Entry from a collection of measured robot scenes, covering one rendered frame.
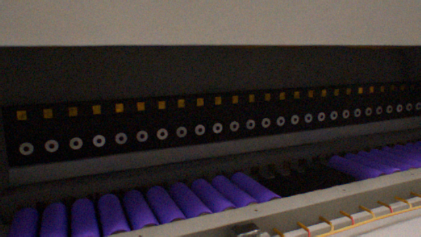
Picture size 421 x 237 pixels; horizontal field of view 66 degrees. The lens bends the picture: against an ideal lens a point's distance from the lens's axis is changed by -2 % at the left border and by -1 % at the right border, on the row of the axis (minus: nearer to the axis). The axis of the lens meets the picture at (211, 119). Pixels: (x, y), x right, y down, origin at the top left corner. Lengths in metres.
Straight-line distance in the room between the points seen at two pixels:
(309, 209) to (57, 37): 0.20
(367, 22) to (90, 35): 0.21
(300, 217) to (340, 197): 0.04
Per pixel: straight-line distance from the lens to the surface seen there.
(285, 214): 0.25
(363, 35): 0.29
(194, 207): 0.26
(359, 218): 0.29
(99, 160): 0.33
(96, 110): 0.32
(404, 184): 0.33
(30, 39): 0.20
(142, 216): 0.25
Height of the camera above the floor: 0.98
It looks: 9 degrees up
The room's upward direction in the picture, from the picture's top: 9 degrees counter-clockwise
